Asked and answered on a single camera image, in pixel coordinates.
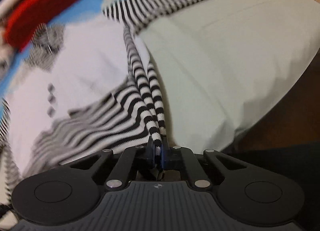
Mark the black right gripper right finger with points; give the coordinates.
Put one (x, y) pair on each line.
(169, 156)

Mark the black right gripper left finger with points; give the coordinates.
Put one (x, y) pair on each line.
(149, 155)

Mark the black white striped garment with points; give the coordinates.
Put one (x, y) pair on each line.
(102, 91)

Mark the blue white patterned bedsheet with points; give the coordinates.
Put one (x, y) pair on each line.
(221, 66)

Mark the small striped cloth piece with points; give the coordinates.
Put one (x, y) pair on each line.
(47, 42)

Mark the red knit garment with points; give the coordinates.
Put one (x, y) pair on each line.
(27, 16)

